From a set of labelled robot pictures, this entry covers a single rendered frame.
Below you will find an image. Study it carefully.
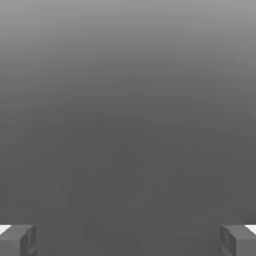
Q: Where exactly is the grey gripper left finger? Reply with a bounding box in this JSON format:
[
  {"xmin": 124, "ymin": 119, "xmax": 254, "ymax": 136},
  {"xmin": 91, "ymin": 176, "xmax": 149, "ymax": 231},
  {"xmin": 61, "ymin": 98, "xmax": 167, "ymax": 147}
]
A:
[{"xmin": 0, "ymin": 223, "xmax": 38, "ymax": 256}]

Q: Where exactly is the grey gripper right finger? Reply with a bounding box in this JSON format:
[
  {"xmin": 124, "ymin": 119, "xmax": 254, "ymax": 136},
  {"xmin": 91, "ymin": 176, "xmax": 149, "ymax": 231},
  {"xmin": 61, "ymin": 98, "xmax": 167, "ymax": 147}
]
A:
[{"xmin": 219, "ymin": 224, "xmax": 256, "ymax": 256}]

